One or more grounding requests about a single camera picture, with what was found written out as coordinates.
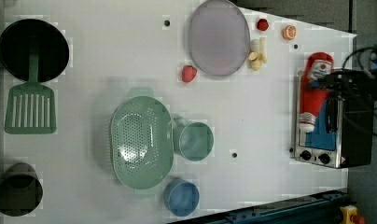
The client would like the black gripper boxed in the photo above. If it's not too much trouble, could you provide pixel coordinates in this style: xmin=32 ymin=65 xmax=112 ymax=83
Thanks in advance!
xmin=308 ymin=69 xmax=377 ymax=101

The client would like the red ketchup bottle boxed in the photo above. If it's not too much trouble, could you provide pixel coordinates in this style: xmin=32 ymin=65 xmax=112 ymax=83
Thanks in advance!
xmin=299 ymin=52 xmax=333 ymax=133

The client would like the green slotted spatula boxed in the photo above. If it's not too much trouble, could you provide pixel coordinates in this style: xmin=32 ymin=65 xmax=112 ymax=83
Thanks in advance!
xmin=4 ymin=53 xmax=57 ymax=134

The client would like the peeled banana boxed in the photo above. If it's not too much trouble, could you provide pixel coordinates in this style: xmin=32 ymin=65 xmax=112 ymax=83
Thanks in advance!
xmin=247 ymin=37 xmax=268 ymax=71

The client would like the small red strawberry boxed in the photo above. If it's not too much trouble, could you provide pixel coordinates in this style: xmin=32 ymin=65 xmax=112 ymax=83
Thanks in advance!
xmin=257 ymin=19 xmax=269 ymax=32

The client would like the green cup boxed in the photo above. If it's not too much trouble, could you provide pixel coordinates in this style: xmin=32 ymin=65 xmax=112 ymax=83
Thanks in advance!
xmin=173 ymin=117 xmax=214 ymax=161

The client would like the black round pan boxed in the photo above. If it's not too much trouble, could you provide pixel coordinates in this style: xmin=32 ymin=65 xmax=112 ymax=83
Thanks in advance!
xmin=0 ymin=19 xmax=70 ymax=82

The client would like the grey round plate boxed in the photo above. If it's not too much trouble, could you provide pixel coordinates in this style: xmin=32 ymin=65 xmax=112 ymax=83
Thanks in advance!
xmin=188 ymin=0 xmax=250 ymax=76

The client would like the silver toaster oven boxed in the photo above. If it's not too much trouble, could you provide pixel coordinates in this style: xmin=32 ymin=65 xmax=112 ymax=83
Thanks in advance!
xmin=293 ymin=80 xmax=375 ymax=169

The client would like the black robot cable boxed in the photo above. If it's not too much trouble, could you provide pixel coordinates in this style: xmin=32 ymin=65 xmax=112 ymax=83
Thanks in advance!
xmin=342 ymin=45 xmax=377 ymax=141

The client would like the dark grey cup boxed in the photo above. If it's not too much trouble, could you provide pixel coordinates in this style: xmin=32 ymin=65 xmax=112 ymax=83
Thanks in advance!
xmin=0 ymin=162 xmax=43 ymax=217

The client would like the yellow red emergency button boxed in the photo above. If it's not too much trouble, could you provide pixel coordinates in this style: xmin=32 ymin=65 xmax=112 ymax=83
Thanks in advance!
xmin=340 ymin=205 xmax=366 ymax=224

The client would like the blue metal frame rail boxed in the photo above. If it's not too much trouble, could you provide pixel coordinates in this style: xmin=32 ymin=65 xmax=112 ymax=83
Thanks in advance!
xmin=169 ymin=190 xmax=350 ymax=224

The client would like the green oval strainer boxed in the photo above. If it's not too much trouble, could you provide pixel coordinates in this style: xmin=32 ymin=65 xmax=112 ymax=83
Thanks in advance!
xmin=110 ymin=87 xmax=174 ymax=190

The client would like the orange slice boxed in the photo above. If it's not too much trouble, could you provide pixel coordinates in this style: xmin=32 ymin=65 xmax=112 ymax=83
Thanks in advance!
xmin=282 ymin=25 xmax=297 ymax=40

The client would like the large red strawberry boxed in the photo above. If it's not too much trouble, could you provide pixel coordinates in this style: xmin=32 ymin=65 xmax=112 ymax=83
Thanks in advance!
xmin=181 ymin=65 xmax=197 ymax=83

